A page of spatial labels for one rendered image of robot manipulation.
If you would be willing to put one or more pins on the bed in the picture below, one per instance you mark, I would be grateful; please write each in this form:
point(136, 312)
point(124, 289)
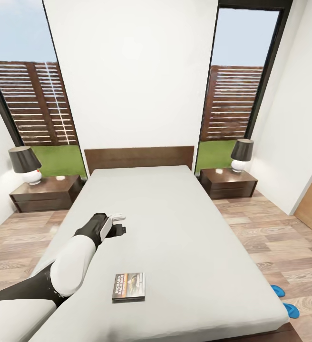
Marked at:
point(201, 285)

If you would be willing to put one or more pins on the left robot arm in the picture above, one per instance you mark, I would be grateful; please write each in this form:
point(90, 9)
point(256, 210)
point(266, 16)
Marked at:
point(26, 306)

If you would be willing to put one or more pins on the fixed window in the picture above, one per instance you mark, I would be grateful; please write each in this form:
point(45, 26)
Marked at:
point(34, 103)
point(247, 34)

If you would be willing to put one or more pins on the sandal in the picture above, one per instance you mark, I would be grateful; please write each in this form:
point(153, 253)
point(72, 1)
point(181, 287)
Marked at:
point(293, 311)
point(280, 292)

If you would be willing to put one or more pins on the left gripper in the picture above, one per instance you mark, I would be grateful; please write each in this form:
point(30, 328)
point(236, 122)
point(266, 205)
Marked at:
point(117, 230)

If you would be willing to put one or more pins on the hardback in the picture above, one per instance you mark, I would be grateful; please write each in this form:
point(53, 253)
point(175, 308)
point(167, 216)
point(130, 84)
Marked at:
point(129, 286)

